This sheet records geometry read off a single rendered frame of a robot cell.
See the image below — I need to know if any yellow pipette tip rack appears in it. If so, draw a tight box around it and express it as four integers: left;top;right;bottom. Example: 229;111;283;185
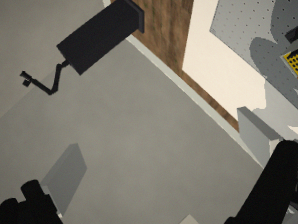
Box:
283;49;298;75

